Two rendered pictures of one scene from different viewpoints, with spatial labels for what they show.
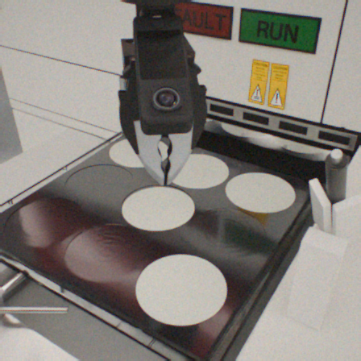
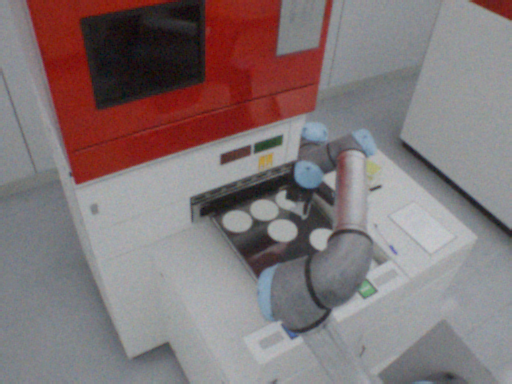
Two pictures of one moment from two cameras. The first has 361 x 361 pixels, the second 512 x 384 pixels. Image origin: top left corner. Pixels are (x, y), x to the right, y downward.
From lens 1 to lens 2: 1.32 m
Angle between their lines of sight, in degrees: 52
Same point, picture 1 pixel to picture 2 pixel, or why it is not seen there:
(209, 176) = (271, 208)
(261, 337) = not seen: hidden behind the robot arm
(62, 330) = not seen: hidden behind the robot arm
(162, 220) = (291, 232)
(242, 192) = (287, 204)
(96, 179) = (250, 241)
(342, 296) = not seen: hidden behind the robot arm
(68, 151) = (179, 251)
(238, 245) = (313, 219)
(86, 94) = (166, 219)
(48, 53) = (138, 214)
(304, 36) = (278, 141)
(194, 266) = (317, 233)
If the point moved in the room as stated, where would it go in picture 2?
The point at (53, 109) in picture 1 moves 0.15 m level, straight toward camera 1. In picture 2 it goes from (138, 241) to (179, 248)
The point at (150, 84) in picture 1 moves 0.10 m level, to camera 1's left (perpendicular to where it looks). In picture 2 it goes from (329, 194) to (317, 215)
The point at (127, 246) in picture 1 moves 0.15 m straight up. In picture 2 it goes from (299, 245) to (305, 215)
